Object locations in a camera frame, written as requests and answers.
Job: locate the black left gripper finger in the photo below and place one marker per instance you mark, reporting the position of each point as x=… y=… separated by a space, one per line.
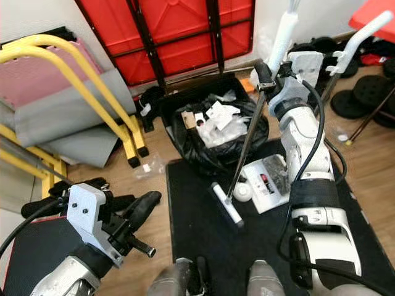
x=145 y=205

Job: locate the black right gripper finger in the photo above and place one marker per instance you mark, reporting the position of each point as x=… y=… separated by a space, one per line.
x=264 y=77

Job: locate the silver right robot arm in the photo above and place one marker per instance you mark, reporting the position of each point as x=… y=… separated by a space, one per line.
x=302 y=142

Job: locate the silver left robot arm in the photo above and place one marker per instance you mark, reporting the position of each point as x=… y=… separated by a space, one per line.
x=65 y=280

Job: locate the black floor mat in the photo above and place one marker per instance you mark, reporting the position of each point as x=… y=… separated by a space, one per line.
x=222 y=259

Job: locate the orange object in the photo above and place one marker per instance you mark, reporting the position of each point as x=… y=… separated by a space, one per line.
x=247 y=85

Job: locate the clear plastic wrapper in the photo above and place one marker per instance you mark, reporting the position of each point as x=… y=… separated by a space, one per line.
x=151 y=168

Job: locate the large white paper tag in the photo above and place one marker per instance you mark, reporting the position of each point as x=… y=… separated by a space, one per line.
x=222 y=115

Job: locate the grey left robot leg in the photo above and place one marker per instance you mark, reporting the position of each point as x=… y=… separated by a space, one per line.
x=170 y=282

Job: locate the clear crumpled plastic wrap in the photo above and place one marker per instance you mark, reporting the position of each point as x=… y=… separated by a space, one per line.
x=228 y=138

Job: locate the brown paper tag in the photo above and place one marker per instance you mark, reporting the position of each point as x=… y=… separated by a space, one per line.
x=195 y=119

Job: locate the black weight plate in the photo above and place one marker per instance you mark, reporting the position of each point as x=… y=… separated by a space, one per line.
x=386 y=118
x=373 y=91

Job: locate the small black red-trimmed bench pad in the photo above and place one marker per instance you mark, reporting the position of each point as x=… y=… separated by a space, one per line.
x=37 y=259

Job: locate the black bag with white tag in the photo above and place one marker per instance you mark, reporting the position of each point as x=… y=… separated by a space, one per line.
x=151 y=102

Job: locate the red table top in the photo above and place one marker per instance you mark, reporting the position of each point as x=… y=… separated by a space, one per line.
x=376 y=15

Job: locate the silver clothes rack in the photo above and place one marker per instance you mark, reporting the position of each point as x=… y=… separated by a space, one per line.
x=37 y=161

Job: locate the grey folded mat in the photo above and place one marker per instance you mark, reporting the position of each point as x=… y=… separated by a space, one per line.
x=62 y=126

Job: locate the pink foam mat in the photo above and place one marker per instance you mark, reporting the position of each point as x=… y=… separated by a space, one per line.
x=31 y=83

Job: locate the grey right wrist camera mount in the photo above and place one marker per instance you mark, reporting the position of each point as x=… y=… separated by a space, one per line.
x=284 y=89

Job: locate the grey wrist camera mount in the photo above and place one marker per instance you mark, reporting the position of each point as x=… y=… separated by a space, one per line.
x=89 y=213
x=284 y=89

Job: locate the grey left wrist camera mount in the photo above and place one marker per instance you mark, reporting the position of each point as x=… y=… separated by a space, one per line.
x=89 y=213

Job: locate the black bench frame with rollers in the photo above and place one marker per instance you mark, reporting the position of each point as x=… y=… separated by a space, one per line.
x=49 y=206

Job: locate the yellow tubular exercise frame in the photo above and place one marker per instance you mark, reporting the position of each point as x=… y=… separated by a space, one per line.
x=37 y=39

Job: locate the red folding table dark frame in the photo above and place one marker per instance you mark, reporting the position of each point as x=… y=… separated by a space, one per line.
x=99 y=31

